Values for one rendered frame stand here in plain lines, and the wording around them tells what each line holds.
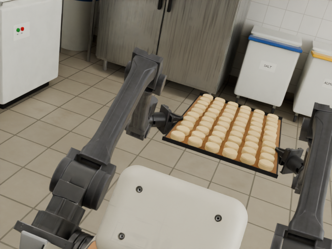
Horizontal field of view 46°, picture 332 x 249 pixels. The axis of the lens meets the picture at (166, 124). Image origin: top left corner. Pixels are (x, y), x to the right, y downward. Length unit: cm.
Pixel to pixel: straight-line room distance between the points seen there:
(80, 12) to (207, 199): 440
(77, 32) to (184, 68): 154
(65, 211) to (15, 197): 186
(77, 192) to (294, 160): 89
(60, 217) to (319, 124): 58
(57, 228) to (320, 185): 50
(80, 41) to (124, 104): 415
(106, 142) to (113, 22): 345
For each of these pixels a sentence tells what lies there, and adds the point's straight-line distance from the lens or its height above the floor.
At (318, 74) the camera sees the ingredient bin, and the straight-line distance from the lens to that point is 415.
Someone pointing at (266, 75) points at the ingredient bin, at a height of 43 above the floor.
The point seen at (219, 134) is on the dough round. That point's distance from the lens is 144.
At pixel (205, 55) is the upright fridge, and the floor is 53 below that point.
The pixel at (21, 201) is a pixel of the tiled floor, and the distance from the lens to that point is 256.
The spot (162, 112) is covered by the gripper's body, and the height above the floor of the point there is 101.
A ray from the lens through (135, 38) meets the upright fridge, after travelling 417.
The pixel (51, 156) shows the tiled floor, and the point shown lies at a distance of 295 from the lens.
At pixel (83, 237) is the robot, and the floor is 115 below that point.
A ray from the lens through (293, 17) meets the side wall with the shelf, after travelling 470.
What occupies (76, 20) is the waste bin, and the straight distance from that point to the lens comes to 491.
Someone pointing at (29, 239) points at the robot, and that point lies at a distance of 72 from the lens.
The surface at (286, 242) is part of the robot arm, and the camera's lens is 76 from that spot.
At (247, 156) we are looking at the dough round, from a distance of 134.
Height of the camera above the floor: 167
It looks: 28 degrees down
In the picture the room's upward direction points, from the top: 12 degrees clockwise
